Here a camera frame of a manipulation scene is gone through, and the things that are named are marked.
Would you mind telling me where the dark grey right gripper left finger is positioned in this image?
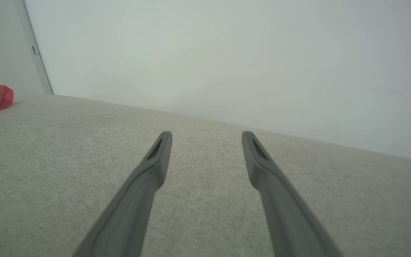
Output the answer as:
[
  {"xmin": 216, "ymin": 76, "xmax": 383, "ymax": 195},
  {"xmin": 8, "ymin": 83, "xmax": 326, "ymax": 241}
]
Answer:
[{"xmin": 72, "ymin": 131, "xmax": 173, "ymax": 257}]

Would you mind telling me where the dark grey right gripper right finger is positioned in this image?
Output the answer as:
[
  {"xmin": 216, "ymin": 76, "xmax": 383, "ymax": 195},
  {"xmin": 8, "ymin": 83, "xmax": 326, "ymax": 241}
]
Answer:
[{"xmin": 241, "ymin": 131, "xmax": 344, "ymax": 257}]

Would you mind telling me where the grey metal wall strip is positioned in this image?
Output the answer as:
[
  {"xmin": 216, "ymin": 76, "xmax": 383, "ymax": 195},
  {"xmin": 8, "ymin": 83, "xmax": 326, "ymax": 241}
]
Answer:
[{"xmin": 15, "ymin": 0, "xmax": 54, "ymax": 95}]

